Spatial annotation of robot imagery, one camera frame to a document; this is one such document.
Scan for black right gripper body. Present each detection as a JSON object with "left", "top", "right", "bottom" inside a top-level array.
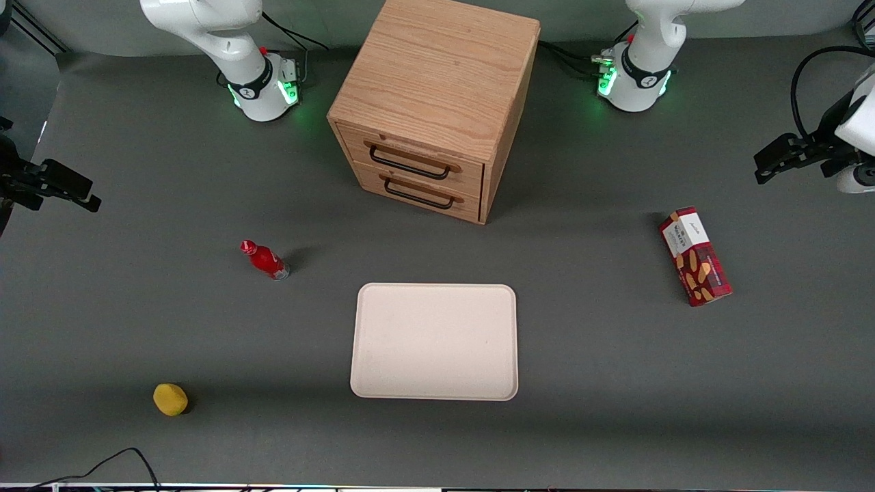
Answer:
[{"left": 0, "top": 116, "right": 42, "bottom": 237}]

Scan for black cable on table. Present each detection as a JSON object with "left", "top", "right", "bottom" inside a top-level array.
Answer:
[{"left": 27, "top": 448, "right": 162, "bottom": 491}]

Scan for small red bottle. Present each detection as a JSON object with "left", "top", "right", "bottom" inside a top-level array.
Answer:
[{"left": 240, "top": 239, "right": 291, "bottom": 281}]

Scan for wooden drawer front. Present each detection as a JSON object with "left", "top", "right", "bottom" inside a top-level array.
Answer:
[
  {"left": 336, "top": 123, "right": 485, "bottom": 200},
  {"left": 353, "top": 163, "right": 483, "bottom": 223}
]

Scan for beige rectangular tray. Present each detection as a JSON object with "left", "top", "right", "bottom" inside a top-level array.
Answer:
[{"left": 350, "top": 283, "right": 519, "bottom": 402}]

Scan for black base cable bundle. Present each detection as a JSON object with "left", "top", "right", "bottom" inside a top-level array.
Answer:
[{"left": 538, "top": 40, "right": 606, "bottom": 80}]

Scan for black metal frame bars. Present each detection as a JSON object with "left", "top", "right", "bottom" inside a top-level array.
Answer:
[{"left": 7, "top": 0, "right": 70, "bottom": 57}]

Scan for black hanging cables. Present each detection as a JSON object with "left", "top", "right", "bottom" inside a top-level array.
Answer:
[{"left": 851, "top": 0, "right": 875, "bottom": 53}]

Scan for yellow lemon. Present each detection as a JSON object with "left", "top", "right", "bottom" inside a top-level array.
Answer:
[{"left": 153, "top": 383, "right": 189, "bottom": 417}]

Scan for wooden two-drawer cabinet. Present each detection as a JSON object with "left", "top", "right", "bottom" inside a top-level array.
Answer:
[{"left": 327, "top": 0, "right": 541, "bottom": 226}]

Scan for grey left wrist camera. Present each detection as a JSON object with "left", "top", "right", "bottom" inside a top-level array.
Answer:
[{"left": 835, "top": 163, "right": 875, "bottom": 195}]

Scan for red cookie box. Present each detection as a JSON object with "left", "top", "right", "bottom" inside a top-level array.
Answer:
[{"left": 659, "top": 206, "right": 733, "bottom": 308}]

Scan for black metal drawer handle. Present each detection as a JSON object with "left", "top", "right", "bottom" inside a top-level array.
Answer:
[
  {"left": 364, "top": 139, "right": 462, "bottom": 181},
  {"left": 379, "top": 174, "right": 464, "bottom": 210}
]

